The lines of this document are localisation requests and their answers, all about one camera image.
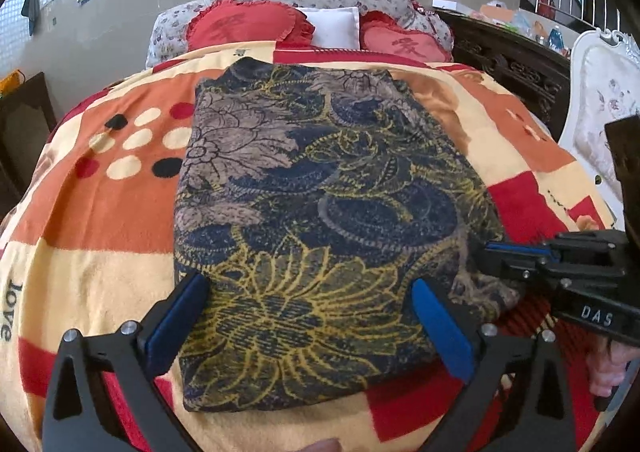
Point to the orange red cream blanket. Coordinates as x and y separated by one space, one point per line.
91 244

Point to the dark carved wooden cabinet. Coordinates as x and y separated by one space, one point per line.
536 74

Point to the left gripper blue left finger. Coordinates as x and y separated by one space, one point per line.
79 414

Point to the right red heart cushion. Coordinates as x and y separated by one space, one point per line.
381 33

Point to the left red heart cushion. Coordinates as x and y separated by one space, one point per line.
232 21

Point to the dark cloth hanging on wall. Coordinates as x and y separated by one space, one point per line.
31 11

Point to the white square pillow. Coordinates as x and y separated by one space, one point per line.
334 27

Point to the navy floral patterned garment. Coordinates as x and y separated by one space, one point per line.
311 199

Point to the person's right hand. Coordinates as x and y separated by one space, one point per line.
607 364

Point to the white ornate chair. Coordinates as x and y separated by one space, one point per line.
604 87

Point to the dark wooden side table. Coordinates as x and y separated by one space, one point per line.
27 119

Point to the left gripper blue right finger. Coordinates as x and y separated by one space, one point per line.
538 413

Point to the yellow bag on table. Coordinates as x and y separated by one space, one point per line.
11 82

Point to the red heart cushion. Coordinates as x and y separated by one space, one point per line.
232 21
381 33

